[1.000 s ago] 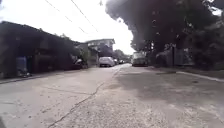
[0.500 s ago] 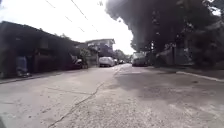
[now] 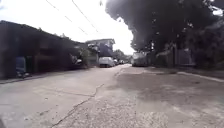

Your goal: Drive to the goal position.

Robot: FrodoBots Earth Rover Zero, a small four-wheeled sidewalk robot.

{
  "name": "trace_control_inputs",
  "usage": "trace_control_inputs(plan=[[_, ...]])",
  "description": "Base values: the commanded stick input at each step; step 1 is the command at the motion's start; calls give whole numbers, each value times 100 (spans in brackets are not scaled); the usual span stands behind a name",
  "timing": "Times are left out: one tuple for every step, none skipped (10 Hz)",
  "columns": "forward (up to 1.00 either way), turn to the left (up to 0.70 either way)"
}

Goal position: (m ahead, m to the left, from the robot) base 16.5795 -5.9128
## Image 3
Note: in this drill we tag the grey fence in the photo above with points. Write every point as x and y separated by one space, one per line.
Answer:
181 57

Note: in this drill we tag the dark low building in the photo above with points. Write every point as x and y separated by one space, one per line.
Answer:
36 50

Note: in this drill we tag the grey concrete road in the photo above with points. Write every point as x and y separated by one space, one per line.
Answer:
110 103

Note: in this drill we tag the pale two-storey building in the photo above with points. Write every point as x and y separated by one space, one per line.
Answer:
101 46

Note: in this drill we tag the pale kerb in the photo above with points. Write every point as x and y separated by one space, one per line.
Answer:
203 76

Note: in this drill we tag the large dark tree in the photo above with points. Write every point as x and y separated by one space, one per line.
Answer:
160 20

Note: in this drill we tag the white van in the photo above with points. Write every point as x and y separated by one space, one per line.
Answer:
106 62

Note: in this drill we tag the pale vehicle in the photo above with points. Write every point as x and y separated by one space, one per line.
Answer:
139 59

